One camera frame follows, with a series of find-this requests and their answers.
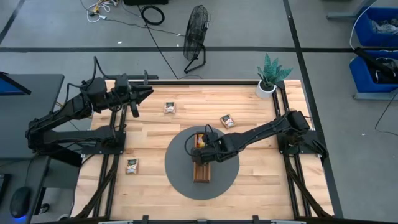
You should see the dark low desk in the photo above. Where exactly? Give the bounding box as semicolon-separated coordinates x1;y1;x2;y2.
0;155;50;224

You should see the blue storage bin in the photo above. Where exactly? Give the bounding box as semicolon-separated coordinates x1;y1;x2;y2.
349;49;398;93
354;6;398;47

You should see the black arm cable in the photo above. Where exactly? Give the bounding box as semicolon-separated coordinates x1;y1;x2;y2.
63;55;121;94
184;124;218;158

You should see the black floor fan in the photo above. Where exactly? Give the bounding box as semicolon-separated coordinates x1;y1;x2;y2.
182;4;211;75

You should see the round grey woven placemat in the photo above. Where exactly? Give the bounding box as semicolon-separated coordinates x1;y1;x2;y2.
164;125;241;201

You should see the long black floor cable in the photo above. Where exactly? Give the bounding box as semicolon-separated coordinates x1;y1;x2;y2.
107;17;185;80

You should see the wooden tea organizer box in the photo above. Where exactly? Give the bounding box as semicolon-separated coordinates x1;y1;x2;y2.
192;132;212;184

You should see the black computer mouse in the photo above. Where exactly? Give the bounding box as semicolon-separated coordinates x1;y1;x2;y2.
9;186;32;218

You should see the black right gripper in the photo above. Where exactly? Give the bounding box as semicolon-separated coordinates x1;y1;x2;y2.
192;135;239;166

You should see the white plant pot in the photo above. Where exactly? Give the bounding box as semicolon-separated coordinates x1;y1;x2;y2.
255;80;277;100

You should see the black desk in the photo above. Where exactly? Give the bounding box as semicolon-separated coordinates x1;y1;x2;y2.
0;73;65;159

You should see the coiled black cable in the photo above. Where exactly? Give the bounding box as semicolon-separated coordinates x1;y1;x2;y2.
140;5;165;26

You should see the black computer monitor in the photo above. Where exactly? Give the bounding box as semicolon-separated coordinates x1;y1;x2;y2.
0;71;32;96

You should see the black stand bar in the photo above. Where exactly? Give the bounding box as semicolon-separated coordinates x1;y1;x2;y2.
354;46;398;78

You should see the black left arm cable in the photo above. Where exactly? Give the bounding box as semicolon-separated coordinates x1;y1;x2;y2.
63;55;121;94

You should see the white and yellow cable bundle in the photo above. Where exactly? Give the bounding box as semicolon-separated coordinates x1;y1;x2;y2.
86;0;119;23

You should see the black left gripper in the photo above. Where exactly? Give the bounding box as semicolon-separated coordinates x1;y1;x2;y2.
114;83;154;118

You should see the thin black floor cable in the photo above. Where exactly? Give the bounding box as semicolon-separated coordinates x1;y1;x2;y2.
374;90;398;138

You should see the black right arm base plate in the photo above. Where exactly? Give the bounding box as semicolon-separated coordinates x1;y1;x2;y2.
276;129;324;156

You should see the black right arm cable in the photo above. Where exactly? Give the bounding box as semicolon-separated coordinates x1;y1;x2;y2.
184;124;218;158

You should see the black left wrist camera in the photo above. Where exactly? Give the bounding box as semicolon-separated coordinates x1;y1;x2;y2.
114;73;130;91

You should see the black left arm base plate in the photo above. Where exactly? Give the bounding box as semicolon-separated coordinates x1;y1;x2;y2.
81;130;127;156

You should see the green potted plant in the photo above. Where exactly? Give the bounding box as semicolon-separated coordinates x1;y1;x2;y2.
256;53;294;88

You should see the black box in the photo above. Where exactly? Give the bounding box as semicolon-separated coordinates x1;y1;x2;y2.
123;0;169;6

